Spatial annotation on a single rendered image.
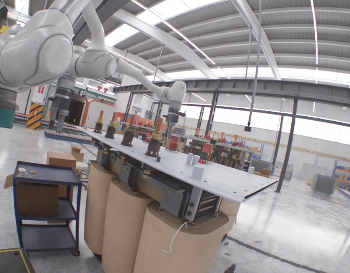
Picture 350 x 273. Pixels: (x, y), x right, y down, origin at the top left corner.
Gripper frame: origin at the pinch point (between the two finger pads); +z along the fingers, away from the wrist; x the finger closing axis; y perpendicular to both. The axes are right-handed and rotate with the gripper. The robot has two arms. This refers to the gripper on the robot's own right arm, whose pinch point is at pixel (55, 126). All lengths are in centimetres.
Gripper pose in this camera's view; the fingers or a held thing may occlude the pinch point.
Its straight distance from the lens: 85.5
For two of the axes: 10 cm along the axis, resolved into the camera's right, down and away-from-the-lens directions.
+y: -5.3, -1.2, -8.4
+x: 8.2, 1.9, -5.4
